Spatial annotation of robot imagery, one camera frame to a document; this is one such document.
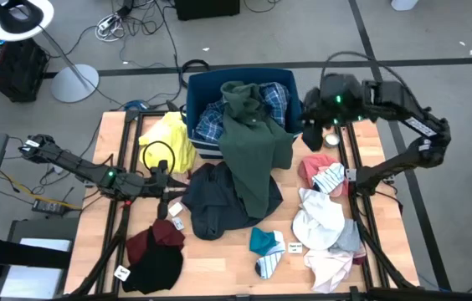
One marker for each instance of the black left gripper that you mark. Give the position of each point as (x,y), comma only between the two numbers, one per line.
(152,186)

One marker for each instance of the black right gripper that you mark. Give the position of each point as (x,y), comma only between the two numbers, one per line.
(319,106)

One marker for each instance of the coral pink garment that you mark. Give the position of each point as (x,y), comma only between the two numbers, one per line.
(313,164)

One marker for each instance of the navy garment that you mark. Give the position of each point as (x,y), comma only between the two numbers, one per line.
(215,200)

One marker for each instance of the white striped sock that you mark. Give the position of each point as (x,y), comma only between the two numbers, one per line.
(329,177)
(269,263)

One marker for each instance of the maroon garment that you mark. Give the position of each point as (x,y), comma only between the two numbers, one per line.
(165,234)

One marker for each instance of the yellow garment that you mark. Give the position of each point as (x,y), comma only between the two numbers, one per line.
(169,138)

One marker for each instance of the dark green hoodie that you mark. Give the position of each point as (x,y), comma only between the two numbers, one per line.
(252,159)

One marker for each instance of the blue plaid shirt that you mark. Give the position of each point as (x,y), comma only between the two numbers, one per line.
(211,123)

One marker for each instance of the black garment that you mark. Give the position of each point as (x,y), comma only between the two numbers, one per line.
(156,267)

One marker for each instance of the white garment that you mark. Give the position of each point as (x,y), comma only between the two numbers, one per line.
(319,221)

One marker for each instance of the teal garment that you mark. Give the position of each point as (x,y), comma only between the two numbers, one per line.
(262,241)

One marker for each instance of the grey garment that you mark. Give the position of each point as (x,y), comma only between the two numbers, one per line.
(349,238)

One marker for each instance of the pale pink garment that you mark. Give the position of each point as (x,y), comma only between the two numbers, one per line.
(328,269)

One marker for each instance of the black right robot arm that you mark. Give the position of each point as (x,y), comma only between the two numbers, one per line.
(391,98)

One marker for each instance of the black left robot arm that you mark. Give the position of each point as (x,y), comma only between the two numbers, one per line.
(73,165)

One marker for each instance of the white paper tag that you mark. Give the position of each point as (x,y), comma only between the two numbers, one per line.
(178,223)
(175,209)

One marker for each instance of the white label card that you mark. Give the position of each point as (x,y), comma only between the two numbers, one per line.
(121,273)
(295,248)

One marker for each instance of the navy white striped fabric bin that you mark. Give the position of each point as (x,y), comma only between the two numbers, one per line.
(202,90)

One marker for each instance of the grey power adapter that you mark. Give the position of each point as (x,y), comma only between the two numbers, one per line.
(57,170)

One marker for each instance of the black power adapter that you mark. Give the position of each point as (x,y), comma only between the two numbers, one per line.
(49,207)

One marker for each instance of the grey metal cart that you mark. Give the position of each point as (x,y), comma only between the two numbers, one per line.
(43,228)

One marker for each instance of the white floor lamp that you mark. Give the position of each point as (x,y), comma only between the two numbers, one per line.
(75,83)

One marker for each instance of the black box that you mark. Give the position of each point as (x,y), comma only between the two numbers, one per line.
(206,8)

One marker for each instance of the black storage crate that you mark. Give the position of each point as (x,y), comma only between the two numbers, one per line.
(14,71)

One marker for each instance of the black table frame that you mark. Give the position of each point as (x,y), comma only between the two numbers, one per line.
(342,113)

